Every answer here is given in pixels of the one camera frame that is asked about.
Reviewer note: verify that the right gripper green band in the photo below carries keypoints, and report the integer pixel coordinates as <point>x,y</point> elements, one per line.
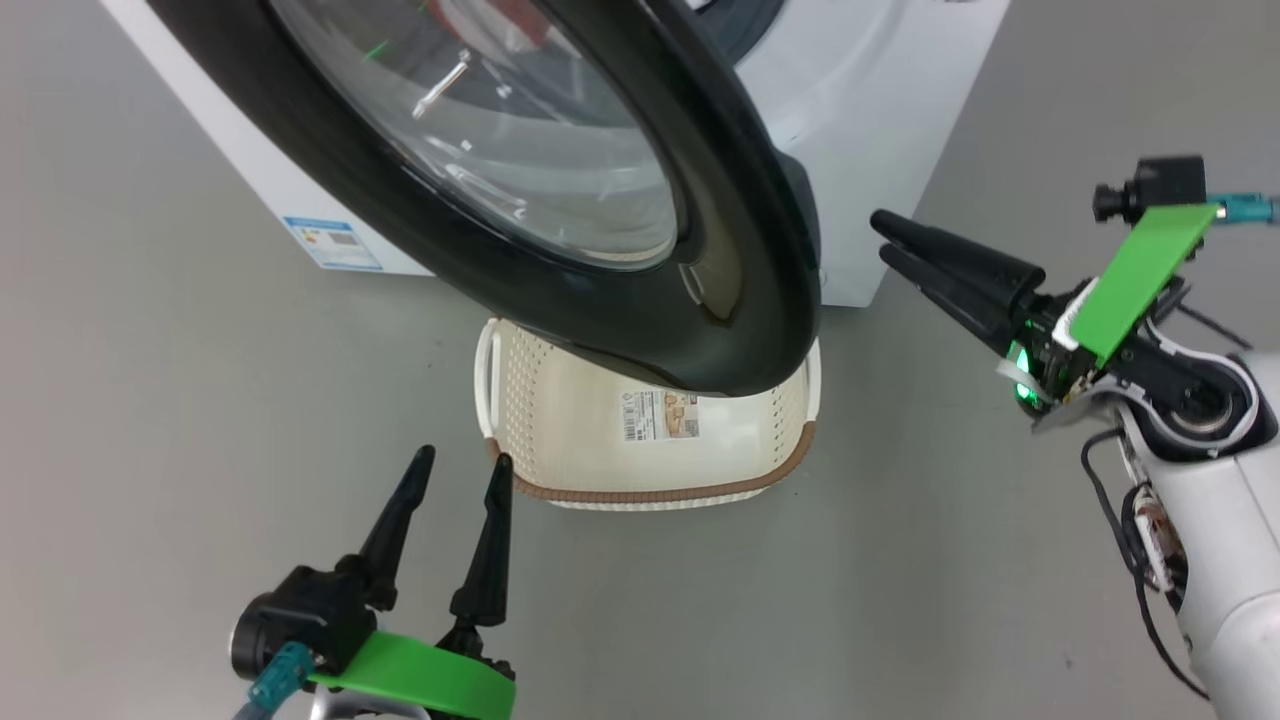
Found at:
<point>1130,280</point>

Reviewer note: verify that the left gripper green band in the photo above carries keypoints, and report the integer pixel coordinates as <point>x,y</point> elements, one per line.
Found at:
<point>430,680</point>

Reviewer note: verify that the black round glass washer door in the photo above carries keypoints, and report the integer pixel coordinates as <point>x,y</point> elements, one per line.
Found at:
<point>600,320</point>

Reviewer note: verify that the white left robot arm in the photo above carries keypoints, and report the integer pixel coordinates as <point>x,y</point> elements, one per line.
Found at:
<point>350,708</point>

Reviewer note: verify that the cream perforated laundry basket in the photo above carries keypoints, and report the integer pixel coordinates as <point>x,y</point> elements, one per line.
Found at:
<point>600,460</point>

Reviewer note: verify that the white front-load washing machine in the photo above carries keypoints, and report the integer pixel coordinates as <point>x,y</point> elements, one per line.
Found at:
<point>860,120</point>

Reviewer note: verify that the grey rubber door gasket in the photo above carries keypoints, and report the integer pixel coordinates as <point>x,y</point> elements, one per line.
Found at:
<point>745,25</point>

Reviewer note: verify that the paper barcode label sticker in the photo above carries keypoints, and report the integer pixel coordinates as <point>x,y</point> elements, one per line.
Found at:
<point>660,416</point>

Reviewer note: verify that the blue white energy label sticker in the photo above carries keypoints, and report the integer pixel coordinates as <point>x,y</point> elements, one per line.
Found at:
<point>332,243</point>

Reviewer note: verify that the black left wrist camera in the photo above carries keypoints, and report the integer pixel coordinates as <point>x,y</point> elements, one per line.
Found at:
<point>300,612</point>

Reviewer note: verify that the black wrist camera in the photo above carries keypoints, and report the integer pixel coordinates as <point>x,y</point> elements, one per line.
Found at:
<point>1165,182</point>
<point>300,612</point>

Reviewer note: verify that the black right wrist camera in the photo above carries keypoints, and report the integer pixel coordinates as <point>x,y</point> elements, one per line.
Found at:
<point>1165,182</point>

